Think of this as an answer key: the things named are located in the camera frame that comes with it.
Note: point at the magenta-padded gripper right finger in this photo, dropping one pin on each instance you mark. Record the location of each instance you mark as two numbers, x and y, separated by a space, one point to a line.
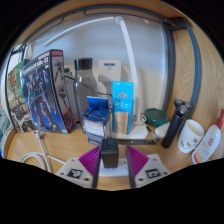
137 160

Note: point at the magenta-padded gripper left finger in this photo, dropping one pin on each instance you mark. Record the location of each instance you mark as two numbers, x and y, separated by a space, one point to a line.
87 160

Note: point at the black charger block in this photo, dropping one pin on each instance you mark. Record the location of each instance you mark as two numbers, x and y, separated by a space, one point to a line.
110 151

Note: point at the black ruler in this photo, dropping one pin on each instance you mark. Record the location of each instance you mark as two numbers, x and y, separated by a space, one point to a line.
140 142

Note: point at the small open blue box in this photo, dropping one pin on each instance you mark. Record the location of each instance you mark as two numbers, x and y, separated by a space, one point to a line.
96 125

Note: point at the small white case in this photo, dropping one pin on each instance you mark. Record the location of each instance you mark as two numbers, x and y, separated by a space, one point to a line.
163 130

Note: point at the dark green round container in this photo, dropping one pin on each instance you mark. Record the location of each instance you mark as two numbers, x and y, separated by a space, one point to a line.
156 117

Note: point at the black electric shaver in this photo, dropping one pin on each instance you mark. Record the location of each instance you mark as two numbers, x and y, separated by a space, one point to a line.
176 125

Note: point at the tall light blue carton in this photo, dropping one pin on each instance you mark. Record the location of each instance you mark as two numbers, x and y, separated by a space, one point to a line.
122 106

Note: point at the white mug with black print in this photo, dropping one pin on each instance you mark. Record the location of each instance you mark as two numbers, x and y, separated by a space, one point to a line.
189 137

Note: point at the white bottle with red pump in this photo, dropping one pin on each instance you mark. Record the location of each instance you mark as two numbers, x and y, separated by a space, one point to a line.
208 143

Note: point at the blue robot model kit box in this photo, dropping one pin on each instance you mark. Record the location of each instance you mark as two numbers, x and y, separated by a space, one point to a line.
43 93

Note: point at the bed with blue bedding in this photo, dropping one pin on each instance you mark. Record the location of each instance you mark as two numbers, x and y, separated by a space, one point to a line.
3 128

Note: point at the green tree figure kit box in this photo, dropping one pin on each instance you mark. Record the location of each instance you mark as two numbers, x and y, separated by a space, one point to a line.
15 96

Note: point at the white desk lamp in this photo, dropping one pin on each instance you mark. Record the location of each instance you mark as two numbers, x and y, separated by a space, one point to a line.
130 56

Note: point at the white wall socket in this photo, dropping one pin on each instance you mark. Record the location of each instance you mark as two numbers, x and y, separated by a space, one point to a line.
109 70

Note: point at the grey metal desk frame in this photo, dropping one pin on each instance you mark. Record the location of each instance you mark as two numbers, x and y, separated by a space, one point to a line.
170 66

